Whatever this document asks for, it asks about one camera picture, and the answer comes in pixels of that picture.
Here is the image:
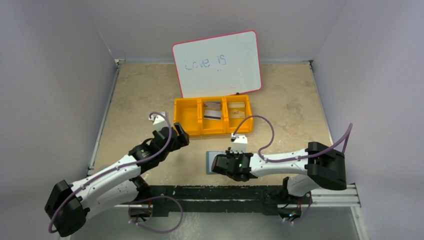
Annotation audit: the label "blue leather card holder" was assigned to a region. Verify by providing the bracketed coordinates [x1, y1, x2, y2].
[205, 151, 225, 175]

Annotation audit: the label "white VIP card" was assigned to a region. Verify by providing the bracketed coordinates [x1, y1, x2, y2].
[203, 109, 222, 121]

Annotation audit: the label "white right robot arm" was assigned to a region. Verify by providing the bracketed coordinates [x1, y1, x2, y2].
[208, 141, 347, 197]

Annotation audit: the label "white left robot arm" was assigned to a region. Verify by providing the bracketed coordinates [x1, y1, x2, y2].
[44, 122, 190, 237]

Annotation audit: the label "cards in right bin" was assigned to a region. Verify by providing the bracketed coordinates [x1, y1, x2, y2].
[227, 102, 246, 119]

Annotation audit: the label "yellow left bin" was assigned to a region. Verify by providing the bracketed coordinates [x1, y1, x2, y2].
[173, 98, 201, 137]

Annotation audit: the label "yellow bin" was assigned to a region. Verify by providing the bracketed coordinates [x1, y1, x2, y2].
[173, 98, 201, 137]
[199, 96, 228, 136]
[223, 94, 255, 134]

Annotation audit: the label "yellow middle bin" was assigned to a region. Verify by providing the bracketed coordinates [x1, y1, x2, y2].
[199, 96, 228, 136]

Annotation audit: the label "yellow right bin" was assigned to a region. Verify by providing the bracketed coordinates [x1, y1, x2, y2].
[223, 94, 255, 134]

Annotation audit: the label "pink framed whiteboard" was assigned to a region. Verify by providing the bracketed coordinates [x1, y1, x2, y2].
[172, 30, 262, 98]

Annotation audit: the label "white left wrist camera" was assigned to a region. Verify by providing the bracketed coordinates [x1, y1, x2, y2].
[149, 111, 169, 132]

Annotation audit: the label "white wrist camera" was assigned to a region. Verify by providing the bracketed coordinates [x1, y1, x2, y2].
[229, 133, 248, 154]
[149, 111, 169, 132]

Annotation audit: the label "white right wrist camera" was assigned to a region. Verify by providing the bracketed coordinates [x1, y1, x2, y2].
[229, 133, 248, 154]

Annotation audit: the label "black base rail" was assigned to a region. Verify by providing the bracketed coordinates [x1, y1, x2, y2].
[127, 183, 314, 220]

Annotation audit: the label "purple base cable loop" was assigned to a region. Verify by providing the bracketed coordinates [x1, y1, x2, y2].
[128, 195, 184, 234]

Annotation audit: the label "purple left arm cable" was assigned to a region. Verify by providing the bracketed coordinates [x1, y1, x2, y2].
[47, 111, 173, 234]

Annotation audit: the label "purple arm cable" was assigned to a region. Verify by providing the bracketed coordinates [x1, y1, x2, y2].
[231, 114, 354, 164]
[47, 111, 173, 234]

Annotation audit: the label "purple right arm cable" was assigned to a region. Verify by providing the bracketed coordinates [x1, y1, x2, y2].
[231, 114, 354, 164]

